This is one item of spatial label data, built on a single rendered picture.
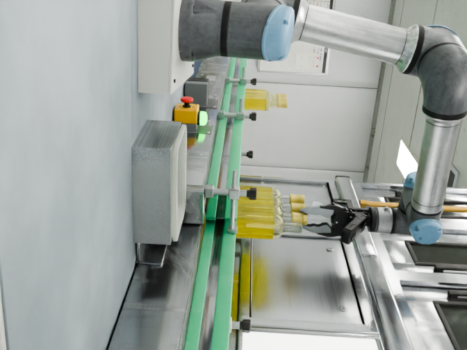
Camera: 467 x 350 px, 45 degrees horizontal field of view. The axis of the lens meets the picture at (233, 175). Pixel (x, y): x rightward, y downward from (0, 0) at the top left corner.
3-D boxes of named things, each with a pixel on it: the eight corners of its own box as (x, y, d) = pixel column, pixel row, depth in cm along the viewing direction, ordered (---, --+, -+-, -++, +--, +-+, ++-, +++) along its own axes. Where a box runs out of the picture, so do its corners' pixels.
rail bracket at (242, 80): (224, 84, 231) (256, 86, 231) (224, 67, 228) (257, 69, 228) (224, 82, 235) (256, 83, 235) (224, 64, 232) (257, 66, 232)
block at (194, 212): (175, 224, 138) (203, 226, 138) (175, 190, 134) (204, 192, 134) (177, 217, 142) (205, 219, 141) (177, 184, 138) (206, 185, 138)
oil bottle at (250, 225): (204, 236, 151) (283, 241, 150) (204, 218, 148) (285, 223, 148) (206, 226, 156) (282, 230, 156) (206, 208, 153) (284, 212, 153)
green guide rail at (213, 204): (205, 219, 143) (236, 221, 143) (205, 216, 142) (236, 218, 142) (231, 64, 302) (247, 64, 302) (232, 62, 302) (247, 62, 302)
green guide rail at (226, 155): (206, 194, 140) (238, 196, 139) (206, 190, 139) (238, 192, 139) (232, 50, 299) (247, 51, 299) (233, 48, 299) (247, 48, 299)
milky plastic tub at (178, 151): (135, 244, 119) (176, 246, 119) (133, 146, 110) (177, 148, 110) (150, 206, 135) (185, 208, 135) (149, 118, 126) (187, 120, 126)
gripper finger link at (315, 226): (298, 225, 164) (329, 222, 163) (299, 235, 159) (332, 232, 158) (297, 216, 163) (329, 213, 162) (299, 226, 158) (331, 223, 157)
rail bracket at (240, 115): (216, 119, 189) (256, 122, 189) (217, 98, 186) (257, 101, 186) (217, 116, 193) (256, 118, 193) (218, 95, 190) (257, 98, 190)
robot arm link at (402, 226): (428, 201, 159) (422, 225, 164) (390, 199, 159) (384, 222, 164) (436, 219, 153) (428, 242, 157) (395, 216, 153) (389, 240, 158)
